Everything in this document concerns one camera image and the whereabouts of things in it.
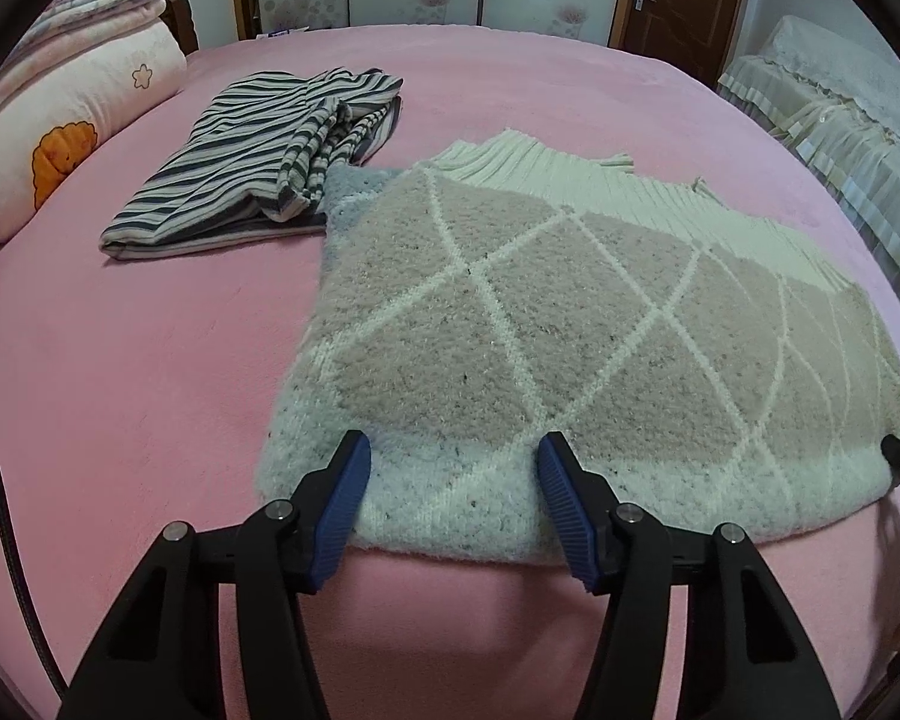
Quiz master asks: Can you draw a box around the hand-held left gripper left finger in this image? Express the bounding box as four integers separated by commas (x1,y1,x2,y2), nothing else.
56,430,372,720

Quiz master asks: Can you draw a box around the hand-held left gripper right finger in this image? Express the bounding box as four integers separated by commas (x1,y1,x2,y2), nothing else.
536,431,845,720

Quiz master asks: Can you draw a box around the cream grey diamond-pattern sweater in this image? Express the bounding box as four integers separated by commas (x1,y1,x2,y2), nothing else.
257,130,900,565

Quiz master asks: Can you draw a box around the pink bed blanket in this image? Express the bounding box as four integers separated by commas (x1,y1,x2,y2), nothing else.
0,24,900,720

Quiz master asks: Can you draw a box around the lace-covered furniture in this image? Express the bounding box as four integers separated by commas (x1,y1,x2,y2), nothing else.
716,15,900,346

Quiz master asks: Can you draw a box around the grey white striped garment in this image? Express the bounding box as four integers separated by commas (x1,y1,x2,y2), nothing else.
99,67,406,262

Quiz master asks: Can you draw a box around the dark wooden headboard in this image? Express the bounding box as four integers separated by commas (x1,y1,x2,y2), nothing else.
160,0,200,57

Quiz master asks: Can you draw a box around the brown wooden door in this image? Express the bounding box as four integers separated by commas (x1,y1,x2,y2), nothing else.
607,0,755,87

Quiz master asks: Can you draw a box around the stack of folded striped blankets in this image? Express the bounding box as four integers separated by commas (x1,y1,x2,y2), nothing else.
15,0,167,55

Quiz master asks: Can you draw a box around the black cable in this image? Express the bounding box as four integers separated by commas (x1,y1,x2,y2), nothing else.
0,396,70,700

